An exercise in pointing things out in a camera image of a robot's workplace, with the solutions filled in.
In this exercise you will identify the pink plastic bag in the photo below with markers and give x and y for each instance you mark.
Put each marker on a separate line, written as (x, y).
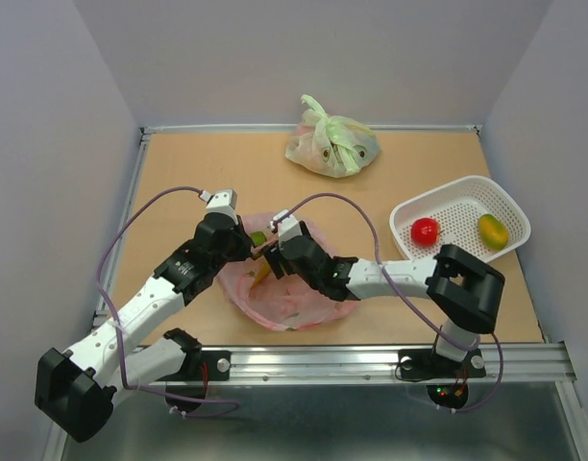
(278, 304)

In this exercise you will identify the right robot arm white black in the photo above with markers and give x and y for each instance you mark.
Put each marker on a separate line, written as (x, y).
(467, 290)

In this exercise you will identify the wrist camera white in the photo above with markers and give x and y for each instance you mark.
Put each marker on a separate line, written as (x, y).
(285, 226)
(223, 201)

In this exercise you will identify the aluminium frame rail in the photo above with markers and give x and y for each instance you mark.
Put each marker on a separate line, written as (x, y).
(332, 365)

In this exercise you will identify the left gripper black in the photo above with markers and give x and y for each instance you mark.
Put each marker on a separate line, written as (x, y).
(245, 242)

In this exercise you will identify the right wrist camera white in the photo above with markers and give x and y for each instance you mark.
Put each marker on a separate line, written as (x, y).
(285, 226)

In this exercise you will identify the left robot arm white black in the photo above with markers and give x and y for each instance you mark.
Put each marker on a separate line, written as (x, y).
(74, 388)

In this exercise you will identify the green lime fruit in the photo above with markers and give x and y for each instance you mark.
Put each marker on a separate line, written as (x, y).
(258, 238)

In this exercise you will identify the white perforated plastic basket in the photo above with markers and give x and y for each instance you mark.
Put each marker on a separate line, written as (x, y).
(457, 206)

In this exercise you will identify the yellow green mango fruit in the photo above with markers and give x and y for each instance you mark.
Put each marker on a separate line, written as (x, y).
(492, 232)

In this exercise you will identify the green tied plastic bag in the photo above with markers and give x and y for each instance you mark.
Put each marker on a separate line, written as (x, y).
(331, 145)

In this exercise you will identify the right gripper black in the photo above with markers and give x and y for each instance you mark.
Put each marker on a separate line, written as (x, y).
(274, 253)

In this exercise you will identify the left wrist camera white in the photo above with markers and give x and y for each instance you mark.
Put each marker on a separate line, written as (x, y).
(223, 201)

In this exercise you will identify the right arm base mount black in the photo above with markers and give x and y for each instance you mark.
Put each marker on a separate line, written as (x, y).
(433, 367)

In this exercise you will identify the red apple fruit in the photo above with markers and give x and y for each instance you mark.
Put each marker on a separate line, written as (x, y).
(425, 232)

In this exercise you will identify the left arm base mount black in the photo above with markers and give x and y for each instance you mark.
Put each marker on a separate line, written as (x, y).
(193, 370)

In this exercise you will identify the yellow banana fruit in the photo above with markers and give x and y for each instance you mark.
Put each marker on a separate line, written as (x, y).
(262, 273)

